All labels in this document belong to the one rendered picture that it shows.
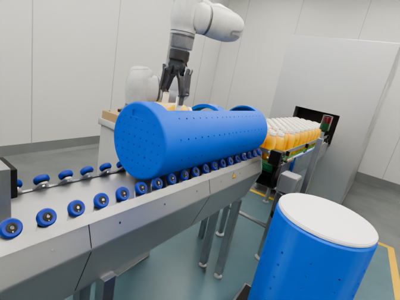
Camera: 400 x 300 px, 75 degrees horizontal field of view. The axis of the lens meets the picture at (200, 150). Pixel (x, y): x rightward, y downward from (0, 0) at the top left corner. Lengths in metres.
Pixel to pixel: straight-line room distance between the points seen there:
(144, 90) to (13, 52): 2.24
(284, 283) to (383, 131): 5.07
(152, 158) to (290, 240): 0.50
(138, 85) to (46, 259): 1.05
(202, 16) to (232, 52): 5.48
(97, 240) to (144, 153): 0.32
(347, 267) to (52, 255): 0.75
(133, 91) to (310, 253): 1.21
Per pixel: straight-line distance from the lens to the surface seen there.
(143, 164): 0.95
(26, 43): 3.64
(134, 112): 0.97
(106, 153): 1.68
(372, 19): 5.93
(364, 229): 0.90
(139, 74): 1.56
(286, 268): 0.84
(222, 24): 1.04
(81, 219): 0.80
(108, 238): 0.87
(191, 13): 0.99
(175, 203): 1.04
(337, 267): 0.81
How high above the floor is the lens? 1.37
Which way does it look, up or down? 16 degrees down
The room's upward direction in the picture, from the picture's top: 11 degrees clockwise
